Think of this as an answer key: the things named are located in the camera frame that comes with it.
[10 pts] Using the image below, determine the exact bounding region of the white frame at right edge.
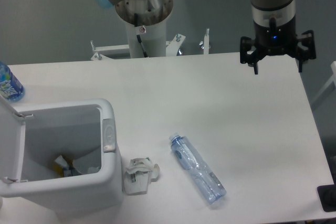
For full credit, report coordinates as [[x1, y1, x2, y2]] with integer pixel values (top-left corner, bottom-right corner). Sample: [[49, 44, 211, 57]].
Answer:
[[311, 61, 335, 111]]

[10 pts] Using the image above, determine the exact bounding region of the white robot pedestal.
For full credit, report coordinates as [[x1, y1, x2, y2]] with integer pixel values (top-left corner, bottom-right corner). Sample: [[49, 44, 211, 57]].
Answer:
[[125, 21, 166, 58]]

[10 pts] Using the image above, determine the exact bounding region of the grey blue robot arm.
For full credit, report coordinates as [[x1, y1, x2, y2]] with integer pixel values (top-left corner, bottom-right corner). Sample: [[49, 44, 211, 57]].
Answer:
[[96, 0, 316, 69]]

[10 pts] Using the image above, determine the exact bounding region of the white pedestal base frame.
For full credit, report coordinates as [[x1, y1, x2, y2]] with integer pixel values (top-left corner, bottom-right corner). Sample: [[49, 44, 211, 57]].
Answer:
[[90, 28, 211, 61]]

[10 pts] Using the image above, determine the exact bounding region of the blue labelled water bottle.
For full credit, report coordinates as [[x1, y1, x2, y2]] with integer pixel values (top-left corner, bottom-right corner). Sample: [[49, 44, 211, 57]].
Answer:
[[1, 62, 25, 102]]

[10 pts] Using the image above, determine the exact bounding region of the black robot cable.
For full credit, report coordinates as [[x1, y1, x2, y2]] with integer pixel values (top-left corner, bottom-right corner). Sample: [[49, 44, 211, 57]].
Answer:
[[134, 13, 150, 58]]

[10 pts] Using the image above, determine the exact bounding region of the crumpled white paper cup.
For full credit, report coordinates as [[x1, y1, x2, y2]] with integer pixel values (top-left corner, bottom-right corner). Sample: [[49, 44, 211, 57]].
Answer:
[[123, 157, 160, 196]]

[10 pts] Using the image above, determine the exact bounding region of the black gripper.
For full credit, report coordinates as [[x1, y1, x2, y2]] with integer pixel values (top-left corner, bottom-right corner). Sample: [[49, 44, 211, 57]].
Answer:
[[239, 18, 316, 75]]

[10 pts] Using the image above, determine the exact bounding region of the black clamp at table edge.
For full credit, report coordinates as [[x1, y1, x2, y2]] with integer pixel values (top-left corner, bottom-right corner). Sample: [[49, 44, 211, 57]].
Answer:
[[317, 184, 335, 212]]

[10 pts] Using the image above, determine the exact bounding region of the clear blue plastic bottle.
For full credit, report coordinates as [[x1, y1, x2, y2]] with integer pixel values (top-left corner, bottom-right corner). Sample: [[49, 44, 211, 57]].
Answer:
[[169, 133, 226, 204]]

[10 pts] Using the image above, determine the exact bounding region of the white trash can lid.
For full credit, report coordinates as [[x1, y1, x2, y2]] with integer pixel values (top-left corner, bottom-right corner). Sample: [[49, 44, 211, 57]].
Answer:
[[1, 97, 34, 184]]

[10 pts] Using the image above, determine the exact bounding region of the white trash can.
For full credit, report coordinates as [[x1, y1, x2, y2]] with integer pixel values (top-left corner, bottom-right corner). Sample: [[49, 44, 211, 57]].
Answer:
[[1, 99, 123, 212]]

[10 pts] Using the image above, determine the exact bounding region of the trash pile inside can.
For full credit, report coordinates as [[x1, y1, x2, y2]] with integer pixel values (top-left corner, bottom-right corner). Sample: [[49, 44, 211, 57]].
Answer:
[[52, 155, 101, 177]]

